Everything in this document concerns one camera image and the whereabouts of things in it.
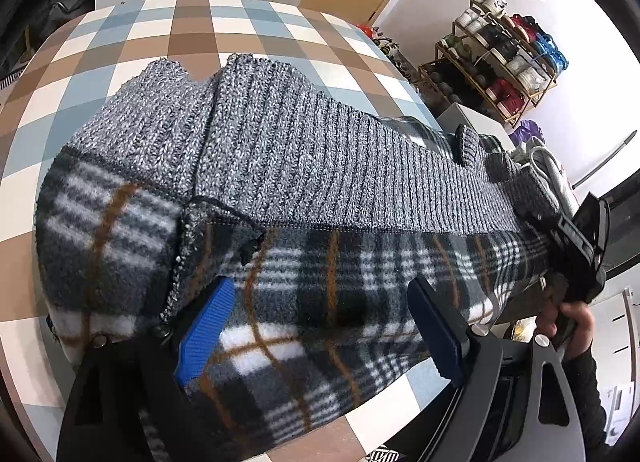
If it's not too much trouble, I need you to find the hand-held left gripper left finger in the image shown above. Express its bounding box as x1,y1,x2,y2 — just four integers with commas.
57,277,236,462

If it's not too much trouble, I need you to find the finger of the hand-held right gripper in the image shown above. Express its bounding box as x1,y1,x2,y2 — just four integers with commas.
515,202,556,243

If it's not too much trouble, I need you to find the person's right forearm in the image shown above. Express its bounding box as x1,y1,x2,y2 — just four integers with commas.
560,342,610,462

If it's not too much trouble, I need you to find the light grey garment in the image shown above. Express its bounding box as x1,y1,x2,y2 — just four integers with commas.
505,137,571,213

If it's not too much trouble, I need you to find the white side cabinet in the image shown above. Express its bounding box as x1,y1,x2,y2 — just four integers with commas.
435,102,506,143

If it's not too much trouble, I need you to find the purple bag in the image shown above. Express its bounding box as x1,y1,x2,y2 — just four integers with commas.
510,119,543,147

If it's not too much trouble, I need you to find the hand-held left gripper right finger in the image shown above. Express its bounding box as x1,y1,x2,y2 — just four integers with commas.
406,276,586,462

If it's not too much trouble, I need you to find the plaid fleece knit cardigan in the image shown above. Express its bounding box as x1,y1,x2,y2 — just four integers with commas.
35,52,563,462

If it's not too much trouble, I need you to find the person's right hand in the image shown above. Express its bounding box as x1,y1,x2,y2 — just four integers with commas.
535,299,598,359

